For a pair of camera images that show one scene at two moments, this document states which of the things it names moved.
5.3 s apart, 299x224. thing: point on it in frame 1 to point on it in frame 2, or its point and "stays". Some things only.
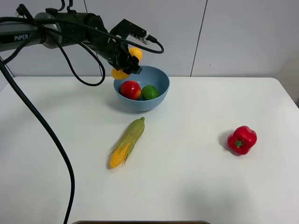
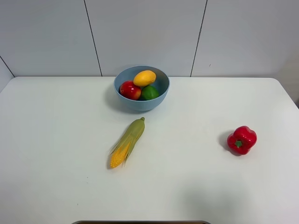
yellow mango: [120, 74] to [144, 78]
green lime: [149, 92] stays
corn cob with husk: [122, 151] stays
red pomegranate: [131, 90] stays
